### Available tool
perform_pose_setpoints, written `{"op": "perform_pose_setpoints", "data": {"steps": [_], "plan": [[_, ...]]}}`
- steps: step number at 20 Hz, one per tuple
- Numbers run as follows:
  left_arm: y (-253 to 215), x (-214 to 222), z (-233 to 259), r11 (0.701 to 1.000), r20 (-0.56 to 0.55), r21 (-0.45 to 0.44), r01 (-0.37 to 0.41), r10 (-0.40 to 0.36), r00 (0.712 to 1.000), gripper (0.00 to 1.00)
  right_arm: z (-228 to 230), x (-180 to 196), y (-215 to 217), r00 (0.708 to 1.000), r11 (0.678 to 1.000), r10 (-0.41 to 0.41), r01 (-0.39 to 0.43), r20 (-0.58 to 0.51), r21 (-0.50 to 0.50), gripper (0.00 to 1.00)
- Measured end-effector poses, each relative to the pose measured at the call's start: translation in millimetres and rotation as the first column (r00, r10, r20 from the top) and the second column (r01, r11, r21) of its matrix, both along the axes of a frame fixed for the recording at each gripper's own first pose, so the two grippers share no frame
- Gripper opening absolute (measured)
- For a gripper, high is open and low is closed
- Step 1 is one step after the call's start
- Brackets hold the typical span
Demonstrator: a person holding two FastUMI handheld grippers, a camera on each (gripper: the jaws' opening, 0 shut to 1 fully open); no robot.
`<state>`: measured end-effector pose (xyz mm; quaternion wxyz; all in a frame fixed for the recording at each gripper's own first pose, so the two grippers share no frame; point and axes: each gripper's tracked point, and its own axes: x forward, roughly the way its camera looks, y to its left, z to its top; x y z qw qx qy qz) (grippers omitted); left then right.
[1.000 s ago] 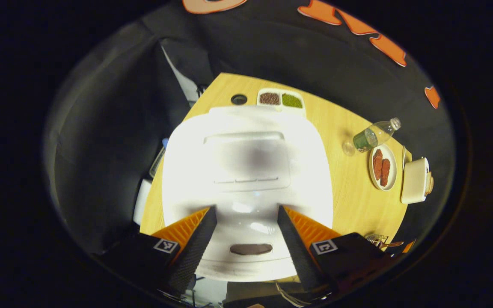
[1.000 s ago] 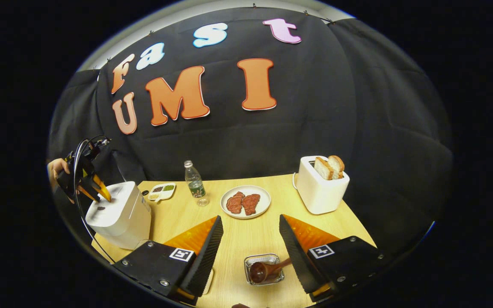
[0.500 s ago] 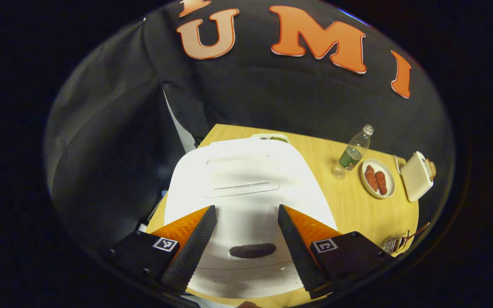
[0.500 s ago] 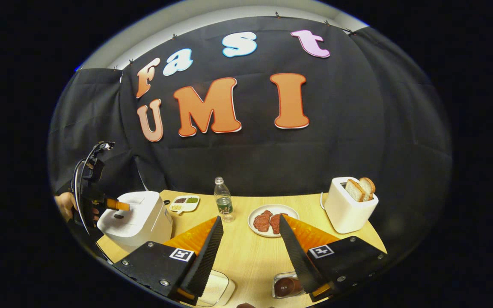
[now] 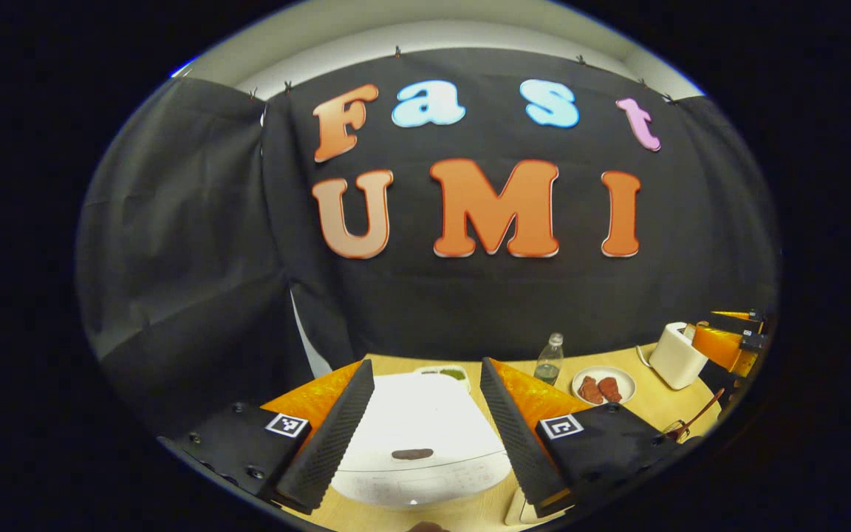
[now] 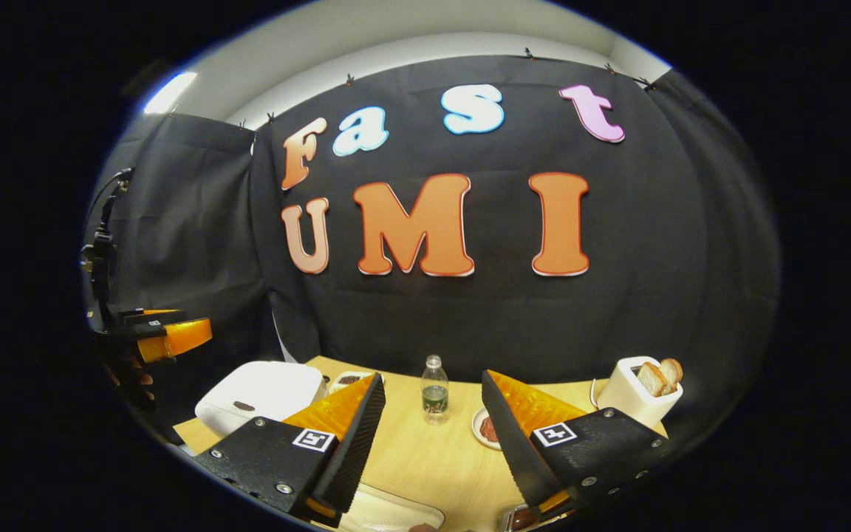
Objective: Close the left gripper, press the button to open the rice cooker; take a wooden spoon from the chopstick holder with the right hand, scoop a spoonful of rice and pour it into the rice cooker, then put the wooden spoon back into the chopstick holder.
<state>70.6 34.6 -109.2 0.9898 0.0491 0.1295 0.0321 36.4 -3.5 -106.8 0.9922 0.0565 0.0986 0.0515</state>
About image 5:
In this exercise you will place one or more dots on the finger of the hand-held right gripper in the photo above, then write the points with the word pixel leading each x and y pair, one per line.
pixel 736 316
pixel 721 347

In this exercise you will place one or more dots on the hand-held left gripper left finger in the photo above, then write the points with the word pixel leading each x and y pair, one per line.
pixel 333 443

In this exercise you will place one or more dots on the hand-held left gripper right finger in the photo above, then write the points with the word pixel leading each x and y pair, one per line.
pixel 518 443

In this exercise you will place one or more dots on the brown wooden spoon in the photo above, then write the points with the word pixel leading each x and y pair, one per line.
pixel 702 414

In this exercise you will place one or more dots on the white rice cooker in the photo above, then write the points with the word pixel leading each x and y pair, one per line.
pixel 418 421

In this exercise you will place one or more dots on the white toaster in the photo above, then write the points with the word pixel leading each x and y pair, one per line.
pixel 677 358

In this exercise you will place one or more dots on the clear plastic water bottle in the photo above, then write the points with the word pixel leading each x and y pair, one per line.
pixel 549 362

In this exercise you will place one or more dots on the red meat piece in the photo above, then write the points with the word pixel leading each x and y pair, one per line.
pixel 610 389
pixel 589 389

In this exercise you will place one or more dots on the white round plate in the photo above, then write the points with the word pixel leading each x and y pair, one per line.
pixel 629 391

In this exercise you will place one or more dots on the white divided bean dish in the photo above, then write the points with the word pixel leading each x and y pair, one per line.
pixel 451 373

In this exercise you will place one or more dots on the ceiling light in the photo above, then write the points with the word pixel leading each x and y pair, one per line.
pixel 183 68

